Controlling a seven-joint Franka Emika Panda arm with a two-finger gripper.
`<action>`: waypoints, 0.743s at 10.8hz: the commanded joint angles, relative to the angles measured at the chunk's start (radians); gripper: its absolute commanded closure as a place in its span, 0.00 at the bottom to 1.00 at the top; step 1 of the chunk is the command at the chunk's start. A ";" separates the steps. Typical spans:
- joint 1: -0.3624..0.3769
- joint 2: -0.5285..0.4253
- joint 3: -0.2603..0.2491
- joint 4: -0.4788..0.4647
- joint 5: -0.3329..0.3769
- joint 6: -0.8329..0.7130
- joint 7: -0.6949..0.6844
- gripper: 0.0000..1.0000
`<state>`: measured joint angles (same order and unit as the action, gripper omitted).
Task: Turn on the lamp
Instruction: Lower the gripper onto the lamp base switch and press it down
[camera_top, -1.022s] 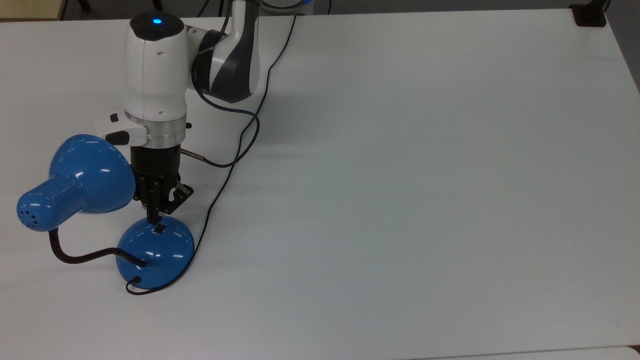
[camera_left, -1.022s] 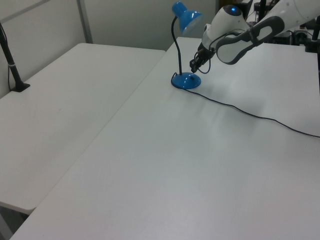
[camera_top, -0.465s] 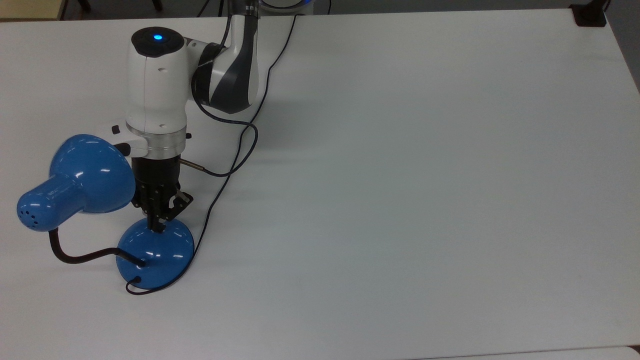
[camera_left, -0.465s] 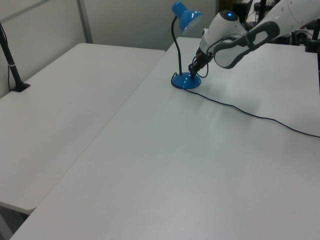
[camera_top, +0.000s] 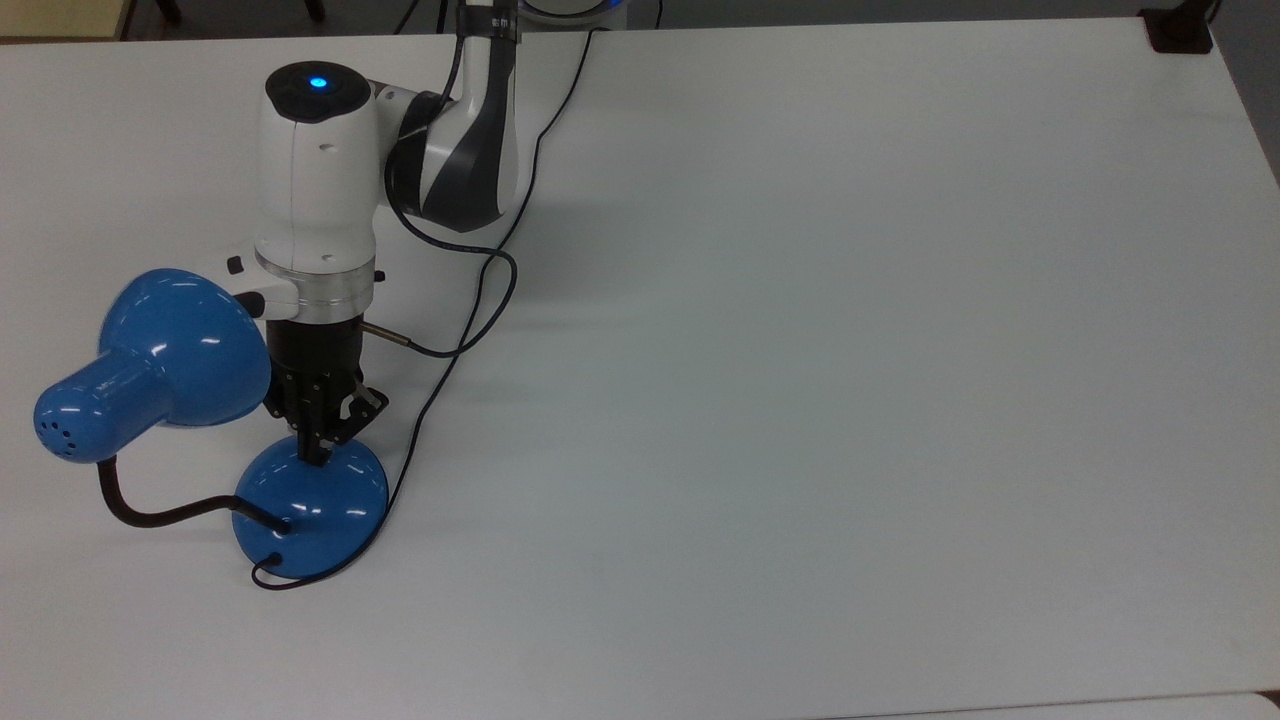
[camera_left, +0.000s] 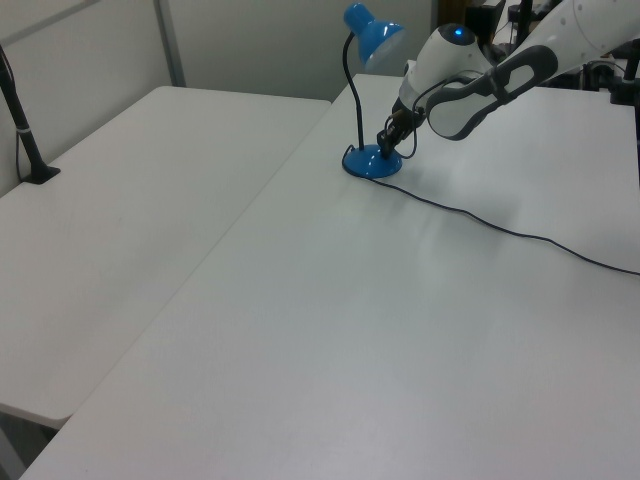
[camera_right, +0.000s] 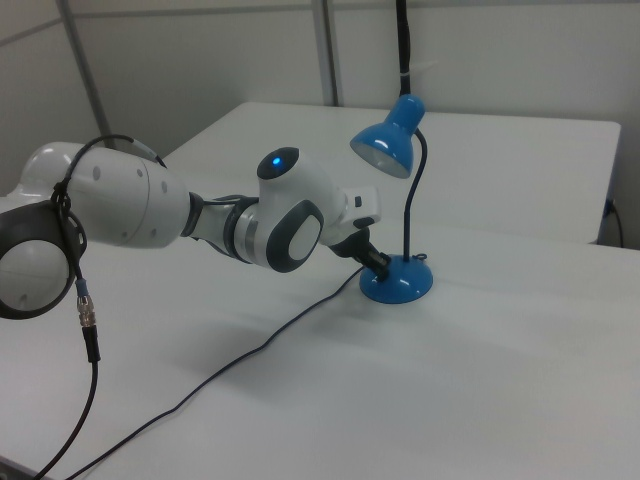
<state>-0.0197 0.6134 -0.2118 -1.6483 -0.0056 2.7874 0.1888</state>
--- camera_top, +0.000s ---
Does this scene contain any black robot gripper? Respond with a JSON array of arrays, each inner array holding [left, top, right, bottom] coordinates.
[[262, 316, 390, 468]]

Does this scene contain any black table clamp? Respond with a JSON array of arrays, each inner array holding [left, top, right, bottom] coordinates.
[[1139, 0, 1217, 54]]

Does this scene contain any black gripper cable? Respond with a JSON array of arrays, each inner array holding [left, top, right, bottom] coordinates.
[[360, 150, 519, 359]]

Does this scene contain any white robot base blue ring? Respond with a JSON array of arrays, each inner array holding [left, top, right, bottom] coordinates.
[[520, 0, 631, 24]]

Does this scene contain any black lamp power cable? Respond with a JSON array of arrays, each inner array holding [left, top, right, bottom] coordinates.
[[250, 27, 601, 592]]

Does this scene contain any light wooden furniture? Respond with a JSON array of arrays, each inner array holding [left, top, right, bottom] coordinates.
[[0, 0, 135, 42]]

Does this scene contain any blue desk lamp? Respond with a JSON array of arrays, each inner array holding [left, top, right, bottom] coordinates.
[[32, 268, 390, 579]]

